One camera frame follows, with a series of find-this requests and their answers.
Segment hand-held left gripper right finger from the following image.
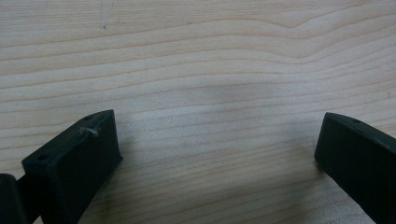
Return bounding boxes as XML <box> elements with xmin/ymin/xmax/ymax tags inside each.
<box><xmin>313</xmin><ymin>112</ymin><xmax>396</xmax><ymax>224</ymax></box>

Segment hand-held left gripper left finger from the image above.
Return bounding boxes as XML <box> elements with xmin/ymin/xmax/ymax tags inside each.
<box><xmin>21</xmin><ymin>108</ymin><xmax>124</xmax><ymax>224</ymax></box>

